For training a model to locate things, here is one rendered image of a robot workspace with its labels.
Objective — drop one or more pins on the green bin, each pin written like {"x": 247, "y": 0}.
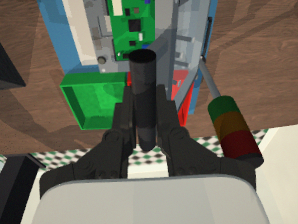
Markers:
{"x": 93, "y": 99}

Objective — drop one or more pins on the red bin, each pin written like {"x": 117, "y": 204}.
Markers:
{"x": 182, "y": 114}

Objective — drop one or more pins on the green circuit board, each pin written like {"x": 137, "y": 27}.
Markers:
{"x": 133, "y": 25}

